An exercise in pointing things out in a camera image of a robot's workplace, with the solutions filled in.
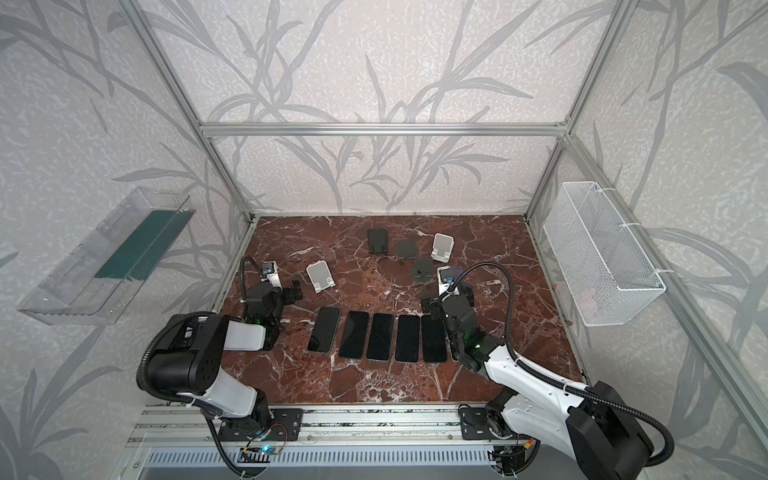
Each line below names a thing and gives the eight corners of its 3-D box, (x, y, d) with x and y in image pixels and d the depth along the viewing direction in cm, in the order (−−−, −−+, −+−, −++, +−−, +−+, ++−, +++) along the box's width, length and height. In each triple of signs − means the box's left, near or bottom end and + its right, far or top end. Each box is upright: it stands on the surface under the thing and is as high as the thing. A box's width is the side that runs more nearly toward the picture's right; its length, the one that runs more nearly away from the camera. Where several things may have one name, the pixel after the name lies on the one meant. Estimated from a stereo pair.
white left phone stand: (316, 294, 100) (310, 281, 94) (311, 279, 104) (305, 266, 97) (336, 286, 102) (331, 273, 96) (330, 272, 106) (325, 258, 99)
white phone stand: (429, 258, 110) (431, 241, 102) (434, 248, 113) (436, 231, 105) (448, 264, 108) (451, 248, 101) (452, 254, 111) (455, 237, 104)
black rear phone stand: (368, 254, 111) (366, 242, 106) (369, 241, 115) (367, 228, 110) (387, 254, 111) (386, 242, 106) (387, 241, 115) (387, 228, 110)
